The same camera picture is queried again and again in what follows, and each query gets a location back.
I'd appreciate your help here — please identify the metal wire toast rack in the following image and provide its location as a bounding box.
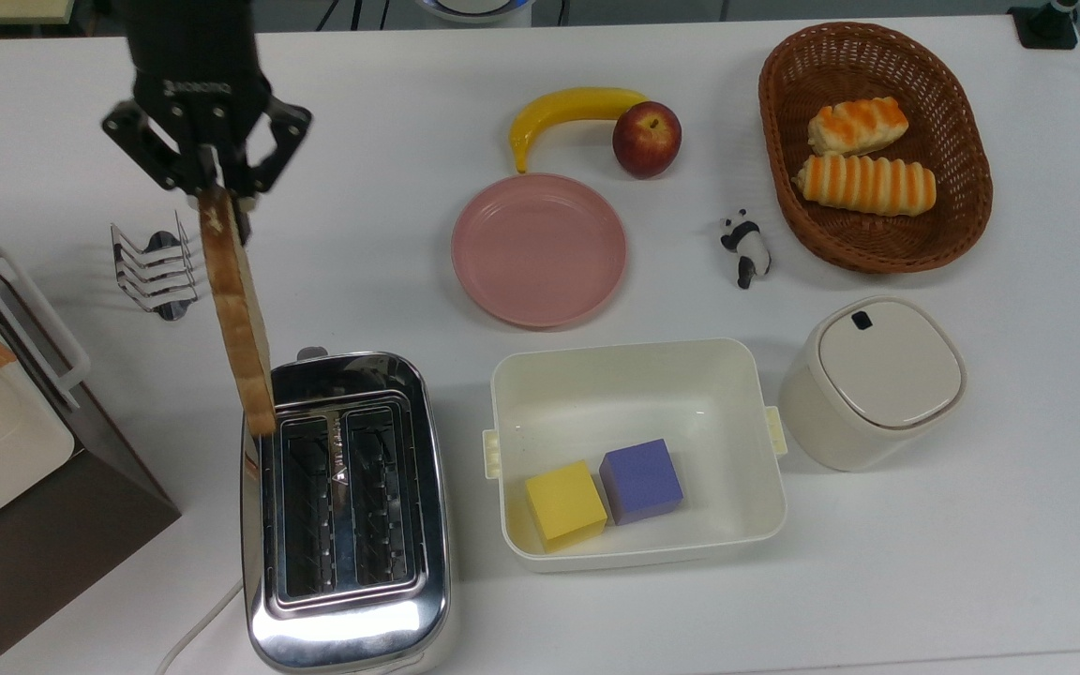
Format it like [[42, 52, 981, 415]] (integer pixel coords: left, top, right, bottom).
[[111, 211, 202, 322]]

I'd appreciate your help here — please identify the white and brown bread box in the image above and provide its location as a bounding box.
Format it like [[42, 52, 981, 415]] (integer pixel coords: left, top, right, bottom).
[[0, 220, 182, 675]]

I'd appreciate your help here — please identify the small panda figurine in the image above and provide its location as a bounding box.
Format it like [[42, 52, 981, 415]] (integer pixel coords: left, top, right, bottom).
[[719, 208, 773, 290]]

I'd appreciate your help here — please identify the yellow cube block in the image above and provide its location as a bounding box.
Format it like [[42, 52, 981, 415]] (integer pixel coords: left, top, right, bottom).
[[525, 459, 608, 552]]

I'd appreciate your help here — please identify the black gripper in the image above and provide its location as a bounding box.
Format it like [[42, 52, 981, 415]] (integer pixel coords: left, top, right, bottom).
[[101, 0, 312, 245]]

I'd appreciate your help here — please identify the toast bread slice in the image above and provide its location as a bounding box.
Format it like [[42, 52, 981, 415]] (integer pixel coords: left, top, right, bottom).
[[198, 186, 277, 438]]

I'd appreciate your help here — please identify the cream chrome two-slot toaster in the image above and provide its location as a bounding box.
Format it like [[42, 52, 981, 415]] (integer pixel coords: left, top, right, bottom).
[[240, 347, 455, 674]]

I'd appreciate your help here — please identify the long striped bread roll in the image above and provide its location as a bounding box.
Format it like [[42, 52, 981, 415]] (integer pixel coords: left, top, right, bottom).
[[793, 154, 938, 218]]

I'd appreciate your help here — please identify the black pole clamp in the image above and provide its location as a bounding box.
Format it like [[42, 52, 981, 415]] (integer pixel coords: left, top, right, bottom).
[[1009, 0, 1080, 50]]

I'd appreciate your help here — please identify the purple cube block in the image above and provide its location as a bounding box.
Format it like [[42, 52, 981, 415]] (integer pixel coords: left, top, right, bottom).
[[598, 438, 685, 526]]

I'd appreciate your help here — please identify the yellow toy banana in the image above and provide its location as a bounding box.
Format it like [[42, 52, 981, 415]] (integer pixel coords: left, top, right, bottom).
[[509, 87, 649, 174]]

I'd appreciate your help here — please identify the red toy apple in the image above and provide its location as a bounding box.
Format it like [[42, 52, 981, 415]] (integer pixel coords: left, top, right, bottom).
[[611, 100, 683, 179]]

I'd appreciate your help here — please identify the white plastic storage box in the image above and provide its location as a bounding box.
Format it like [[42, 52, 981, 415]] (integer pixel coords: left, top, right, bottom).
[[482, 337, 789, 575]]

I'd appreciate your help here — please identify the short striped bread roll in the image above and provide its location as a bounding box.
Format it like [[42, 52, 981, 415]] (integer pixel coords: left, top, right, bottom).
[[806, 97, 910, 157]]

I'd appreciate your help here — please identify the pink plastic plate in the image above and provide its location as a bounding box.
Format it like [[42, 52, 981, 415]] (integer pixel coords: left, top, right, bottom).
[[451, 172, 628, 329]]

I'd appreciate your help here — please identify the white toaster power cord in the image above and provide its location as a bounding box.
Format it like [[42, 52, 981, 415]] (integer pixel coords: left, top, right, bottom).
[[156, 579, 247, 675]]

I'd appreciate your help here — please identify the brown wicker basket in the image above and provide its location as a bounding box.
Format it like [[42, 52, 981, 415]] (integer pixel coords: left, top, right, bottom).
[[758, 22, 994, 275]]

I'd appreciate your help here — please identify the cream lidded mini bin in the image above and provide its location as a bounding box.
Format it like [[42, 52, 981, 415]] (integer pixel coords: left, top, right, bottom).
[[777, 296, 968, 473]]

